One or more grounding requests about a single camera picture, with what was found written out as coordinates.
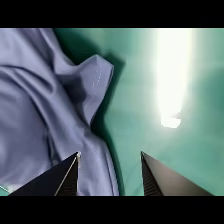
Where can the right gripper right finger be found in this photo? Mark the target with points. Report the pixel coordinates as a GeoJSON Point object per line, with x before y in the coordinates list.
{"type": "Point", "coordinates": [163, 181]}

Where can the blue shirt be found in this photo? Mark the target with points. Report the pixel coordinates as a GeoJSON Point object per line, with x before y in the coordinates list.
{"type": "Point", "coordinates": [40, 110]}

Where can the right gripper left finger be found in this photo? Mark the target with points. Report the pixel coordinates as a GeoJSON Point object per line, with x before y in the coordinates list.
{"type": "Point", "coordinates": [56, 181]}

